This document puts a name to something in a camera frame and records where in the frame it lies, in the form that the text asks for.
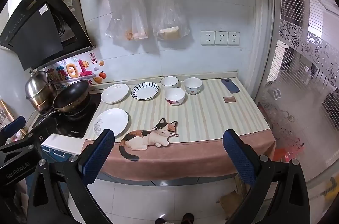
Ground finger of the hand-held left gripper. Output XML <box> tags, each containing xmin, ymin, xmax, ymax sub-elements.
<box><xmin>0</xmin><ymin>131</ymin><xmax>44</xmax><ymax>158</ymax></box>
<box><xmin>0</xmin><ymin>115</ymin><xmax>27</xmax><ymax>140</ymax></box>

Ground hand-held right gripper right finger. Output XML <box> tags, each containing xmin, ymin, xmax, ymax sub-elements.
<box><xmin>222</xmin><ymin>129</ymin><xmax>310</xmax><ymax>224</ymax></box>

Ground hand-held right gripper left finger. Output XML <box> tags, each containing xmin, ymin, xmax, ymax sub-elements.
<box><xmin>26</xmin><ymin>129</ymin><xmax>115</xmax><ymax>224</ymax></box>

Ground white plate grey flower print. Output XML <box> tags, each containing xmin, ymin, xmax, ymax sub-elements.
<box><xmin>92</xmin><ymin>108</ymin><xmax>129</xmax><ymax>138</ymax></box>

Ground white plate small twig print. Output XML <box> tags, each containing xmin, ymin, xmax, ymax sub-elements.
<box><xmin>101</xmin><ymin>83</ymin><xmax>130</xmax><ymax>104</ymax></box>

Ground blue striped plate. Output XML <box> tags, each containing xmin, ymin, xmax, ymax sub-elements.
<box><xmin>131</xmin><ymin>82</ymin><xmax>160</xmax><ymax>101</ymax></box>

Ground white bowl blue pattern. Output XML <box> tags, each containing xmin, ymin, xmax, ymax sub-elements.
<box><xmin>184</xmin><ymin>77</ymin><xmax>203</xmax><ymax>95</ymax></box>

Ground white bowl red floral print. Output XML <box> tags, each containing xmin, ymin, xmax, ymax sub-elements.
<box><xmin>164</xmin><ymin>87</ymin><xmax>185</xmax><ymax>106</ymax></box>

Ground white bowl thin black rim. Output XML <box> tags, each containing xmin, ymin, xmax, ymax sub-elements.
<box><xmin>160</xmin><ymin>76</ymin><xmax>179</xmax><ymax>89</ymax></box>

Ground gold framed picture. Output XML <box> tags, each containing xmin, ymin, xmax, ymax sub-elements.
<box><xmin>0</xmin><ymin>100</ymin><xmax>16</xmax><ymax>132</ymax></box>

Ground black induction cooktop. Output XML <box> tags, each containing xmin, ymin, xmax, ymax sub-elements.
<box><xmin>32</xmin><ymin>92</ymin><xmax>102</xmax><ymax>139</ymax></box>

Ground brown cardboard piece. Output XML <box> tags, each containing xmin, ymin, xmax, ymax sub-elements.
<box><xmin>217</xmin><ymin>176</ymin><xmax>255</xmax><ymax>214</ymax></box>

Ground stainless steel steamer pot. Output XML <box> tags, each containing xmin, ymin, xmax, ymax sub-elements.
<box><xmin>25</xmin><ymin>70</ymin><xmax>57</xmax><ymax>113</ymax></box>

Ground striped cat print mat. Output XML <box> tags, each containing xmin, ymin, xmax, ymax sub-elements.
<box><xmin>81</xmin><ymin>77</ymin><xmax>276</xmax><ymax>182</ymax></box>

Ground red plastic bag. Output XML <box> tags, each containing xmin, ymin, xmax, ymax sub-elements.
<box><xmin>273</xmin><ymin>134</ymin><xmax>305</xmax><ymax>163</ymax></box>

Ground dark frying pan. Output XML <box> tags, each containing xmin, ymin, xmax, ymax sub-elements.
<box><xmin>32</xmin><ymin>80</ymin><xmax>91</xmax><ymax>129</ymax></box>

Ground black range hood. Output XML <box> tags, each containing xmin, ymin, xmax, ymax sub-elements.
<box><xmin>0</xmin><ymin>0</ymin><xmax>96</xmax><ymax>71</ymax></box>

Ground clear plastic bag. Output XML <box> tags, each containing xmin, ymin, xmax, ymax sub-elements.
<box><xmin>104</xmin><ymin>0</ymin><xmax>133</xmax><ymax>42</ymax></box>
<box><xmin>127</xmin><ymin>0</ymin><xmax>149</xmax><ymax>41</ymax></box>
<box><xmin>151</xmin><ymin>0</ymin><xmax>190</xmax><ymax>41</ymax></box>

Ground colourful wall stickers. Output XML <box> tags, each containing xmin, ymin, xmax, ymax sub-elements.
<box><xmin>46</xmin><ymin>53</ymin><xmax>107</xmax><ymax>87</ymax></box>

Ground white wall outlet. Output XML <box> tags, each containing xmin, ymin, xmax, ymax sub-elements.
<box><xmin>228</xmin><ymin>32</ymin><xmax>240</xmax><ymax>46</ymax></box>
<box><xmin>215</xmin><ymin>31</ymin><xmax>229</xmax><ymax>46</ymax></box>
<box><xmin>201</xmin><ymin>31</ymin><xmax>215</xmax><ymax>46</ymax></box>

